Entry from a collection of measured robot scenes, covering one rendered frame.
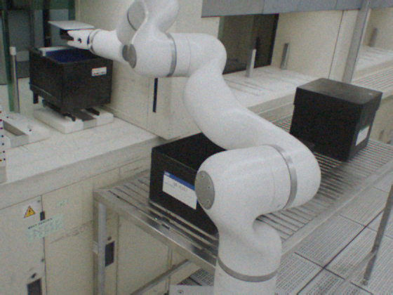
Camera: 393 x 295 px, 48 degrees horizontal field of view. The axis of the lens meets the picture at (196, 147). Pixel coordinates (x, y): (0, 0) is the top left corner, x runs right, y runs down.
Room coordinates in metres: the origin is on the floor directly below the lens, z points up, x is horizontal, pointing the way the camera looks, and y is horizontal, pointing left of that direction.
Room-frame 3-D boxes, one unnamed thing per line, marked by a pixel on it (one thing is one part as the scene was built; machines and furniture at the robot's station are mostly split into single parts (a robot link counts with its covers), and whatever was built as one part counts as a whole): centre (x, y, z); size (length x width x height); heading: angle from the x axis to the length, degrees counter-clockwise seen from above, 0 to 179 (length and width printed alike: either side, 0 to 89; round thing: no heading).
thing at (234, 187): (0.68, -0.09, 1.07); 0.19 x 0.12 x 0.24; 121
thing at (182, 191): (1.23, -0.05, 0.85); 0.28 x 0.28 x 0.17; 49
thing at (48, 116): (1.54, 0.47, 0.89); 0.22 x 0.21 x 0.04; 51
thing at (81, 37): (1.48, 0.40, 1.19); 0.11 x 0.10 x 0.07; 52
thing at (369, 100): (1.85, -0.59, 0.89); 0.29 x 0.29 x 0.25; 55
